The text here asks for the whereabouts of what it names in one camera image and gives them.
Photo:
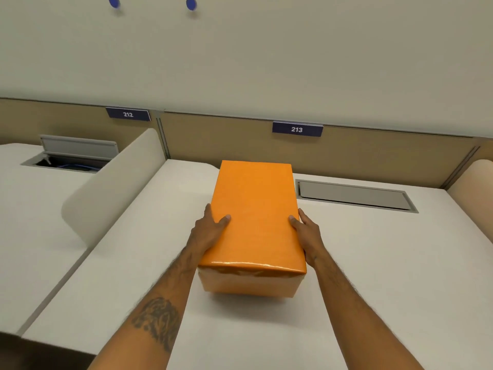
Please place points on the person's left hand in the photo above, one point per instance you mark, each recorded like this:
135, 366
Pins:
206, 234

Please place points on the person's right hand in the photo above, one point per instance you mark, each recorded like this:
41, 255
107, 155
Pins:
311, 236

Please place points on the person's left thumb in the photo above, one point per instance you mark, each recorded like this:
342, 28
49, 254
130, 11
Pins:
222, 223

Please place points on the person's right thumb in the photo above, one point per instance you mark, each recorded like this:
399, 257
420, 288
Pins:
295, 224

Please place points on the orange box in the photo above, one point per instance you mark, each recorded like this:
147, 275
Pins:
254, 219

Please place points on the person's left forearm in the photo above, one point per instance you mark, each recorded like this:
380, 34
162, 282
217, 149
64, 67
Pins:
154, 315

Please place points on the person's right forearm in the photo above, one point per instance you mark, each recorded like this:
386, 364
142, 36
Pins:
358, 319

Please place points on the beige partition panel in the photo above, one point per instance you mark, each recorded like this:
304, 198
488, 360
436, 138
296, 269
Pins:
77, 121
319, 154

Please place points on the dark blue desk number sign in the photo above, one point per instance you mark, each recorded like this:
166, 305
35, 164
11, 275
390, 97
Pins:
297, 129
128, 114

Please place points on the white rounded desk divider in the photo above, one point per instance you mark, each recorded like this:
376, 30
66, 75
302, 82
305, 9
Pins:
473, 192
111, 188

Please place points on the blue round wall magnet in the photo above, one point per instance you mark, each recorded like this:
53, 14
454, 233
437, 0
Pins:
114, 1
191, 3

